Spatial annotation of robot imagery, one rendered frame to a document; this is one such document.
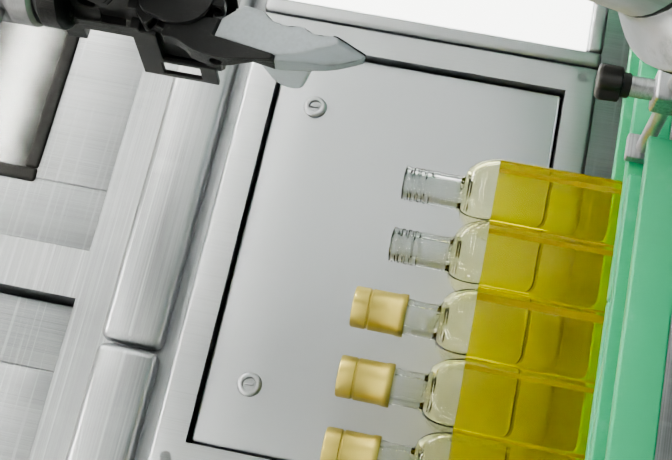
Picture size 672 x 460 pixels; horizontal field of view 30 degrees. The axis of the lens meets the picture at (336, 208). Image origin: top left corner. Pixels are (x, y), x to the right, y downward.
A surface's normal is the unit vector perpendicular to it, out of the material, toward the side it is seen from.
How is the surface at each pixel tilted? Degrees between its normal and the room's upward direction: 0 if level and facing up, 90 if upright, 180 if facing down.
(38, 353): 90
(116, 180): 90
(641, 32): 41
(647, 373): 90
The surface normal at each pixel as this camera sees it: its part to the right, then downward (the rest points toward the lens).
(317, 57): 0.16, 0.33
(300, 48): -0.02, -0.36
